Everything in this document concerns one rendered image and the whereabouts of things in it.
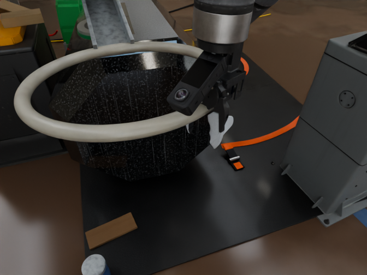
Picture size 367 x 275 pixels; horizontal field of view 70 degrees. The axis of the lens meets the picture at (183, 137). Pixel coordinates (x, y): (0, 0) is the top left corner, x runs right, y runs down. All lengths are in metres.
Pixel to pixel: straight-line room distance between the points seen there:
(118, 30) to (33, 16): 0.86
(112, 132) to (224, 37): 0.23
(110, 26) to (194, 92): 0.62
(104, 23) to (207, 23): 0.64
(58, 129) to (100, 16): 0.63
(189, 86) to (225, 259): 1.11
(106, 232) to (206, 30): 1.24
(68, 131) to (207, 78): 0.25
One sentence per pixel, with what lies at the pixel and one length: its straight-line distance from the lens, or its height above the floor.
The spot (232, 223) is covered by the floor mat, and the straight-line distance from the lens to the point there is 1.50.
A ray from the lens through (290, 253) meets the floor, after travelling 1.52.
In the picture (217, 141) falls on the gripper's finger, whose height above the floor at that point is 0.96.
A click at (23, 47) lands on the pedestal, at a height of 0.74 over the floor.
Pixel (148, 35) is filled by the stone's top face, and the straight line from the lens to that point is 1.21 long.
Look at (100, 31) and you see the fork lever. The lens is 0.97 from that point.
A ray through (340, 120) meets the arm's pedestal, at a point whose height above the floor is 0.56.
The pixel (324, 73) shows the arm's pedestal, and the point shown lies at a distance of 1.39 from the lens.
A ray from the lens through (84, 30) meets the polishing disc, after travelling 1.24.
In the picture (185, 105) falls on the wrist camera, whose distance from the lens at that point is 0.40.
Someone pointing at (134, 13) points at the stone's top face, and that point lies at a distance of 1.48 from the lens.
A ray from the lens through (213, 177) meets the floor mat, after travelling 1.66.
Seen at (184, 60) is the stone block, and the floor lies 0.78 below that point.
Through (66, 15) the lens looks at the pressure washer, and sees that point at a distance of 3.11.
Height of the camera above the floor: 1.31
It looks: 43 degrees down
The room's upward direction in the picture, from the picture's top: straight up
